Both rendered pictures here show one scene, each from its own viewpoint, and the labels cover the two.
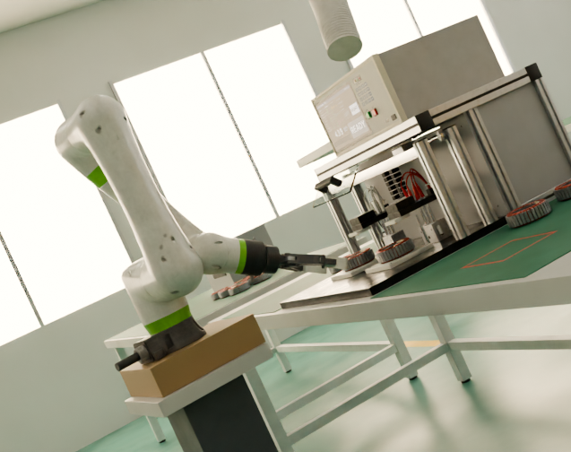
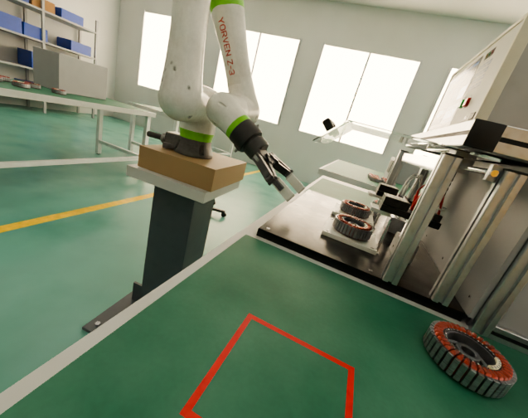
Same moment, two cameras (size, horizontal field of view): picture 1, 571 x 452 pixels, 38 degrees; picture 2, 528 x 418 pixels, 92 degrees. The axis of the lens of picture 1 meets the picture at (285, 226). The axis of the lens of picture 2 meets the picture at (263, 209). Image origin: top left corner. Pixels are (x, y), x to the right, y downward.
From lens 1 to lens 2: 1.66 m
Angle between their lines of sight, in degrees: 42
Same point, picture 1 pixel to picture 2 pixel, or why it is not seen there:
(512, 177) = not seen: outside the picture
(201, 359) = (168, 166)
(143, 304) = not seen: hidden behind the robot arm
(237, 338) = (196, 174)
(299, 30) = not seen: outside the picture
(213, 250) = (213, 106)
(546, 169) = not seen: outside the picture
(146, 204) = (174, 28)
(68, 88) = (431, 57)
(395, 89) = (511, 80)
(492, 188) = (485, 278)
